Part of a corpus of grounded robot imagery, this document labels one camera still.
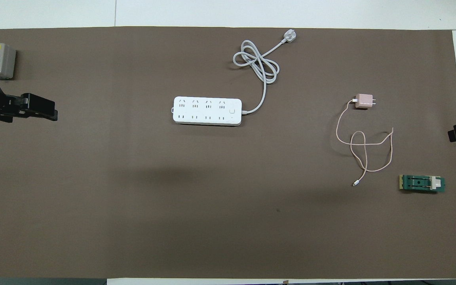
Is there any pink charger adapter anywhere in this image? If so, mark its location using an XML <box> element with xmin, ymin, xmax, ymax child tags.
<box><xmin>353</xmin><ymin>93</ymin><xmax>377</xmax><ymax>110</ymax></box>

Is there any pink charging cable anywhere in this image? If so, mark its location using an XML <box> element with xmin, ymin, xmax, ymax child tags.
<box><xmin>335</xmin><ymin>100</ymin><xmax>394</xmax><ymax>187</ymax></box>

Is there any white power strip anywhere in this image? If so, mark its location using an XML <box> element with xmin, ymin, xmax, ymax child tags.
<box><xmin>172</xmin><ymin>96</ymin><xmax>243</xmax><ymax>126</ymax></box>

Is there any grey push button box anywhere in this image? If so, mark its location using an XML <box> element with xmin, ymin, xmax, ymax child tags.
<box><xmin>0</xmin><ymin>43</ymin><xmax>17</xmax><ymax>80</ymax></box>

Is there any brown table mat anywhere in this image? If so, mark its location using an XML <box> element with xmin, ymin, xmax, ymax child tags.
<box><xmin>0</xmin><ymin>27</ymin><xmax>456</xmax><ymax>280</ymax></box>

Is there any green knife switch block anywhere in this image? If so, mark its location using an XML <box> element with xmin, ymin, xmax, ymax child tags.
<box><xmin>399</xmin><ymin>175</ymin><xmax>446</xmax><ymax>194</ymax></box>

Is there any white power cord with plug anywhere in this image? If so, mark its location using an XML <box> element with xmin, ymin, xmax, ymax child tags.
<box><xmin>233</xmin><ymin>30</ymin><xmax>297</xmax><ymax>116</ymax></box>

